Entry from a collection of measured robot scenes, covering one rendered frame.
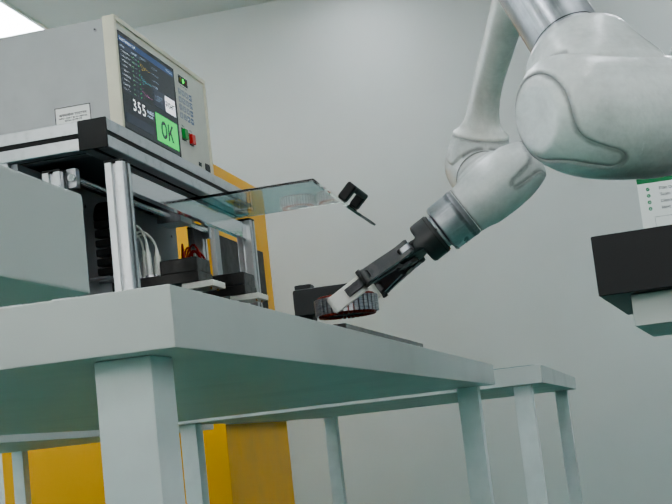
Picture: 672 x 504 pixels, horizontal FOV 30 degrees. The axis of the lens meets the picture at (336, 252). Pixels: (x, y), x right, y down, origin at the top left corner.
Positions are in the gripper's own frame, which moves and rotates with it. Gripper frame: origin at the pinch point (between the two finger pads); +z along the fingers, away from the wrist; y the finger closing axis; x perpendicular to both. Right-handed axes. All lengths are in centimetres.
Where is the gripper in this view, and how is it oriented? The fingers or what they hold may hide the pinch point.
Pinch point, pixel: (347, 303)
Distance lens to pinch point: 219.4
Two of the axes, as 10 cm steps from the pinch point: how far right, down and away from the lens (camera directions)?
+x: -5.8, -7.8, 2.4
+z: -7.8, 6.2, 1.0
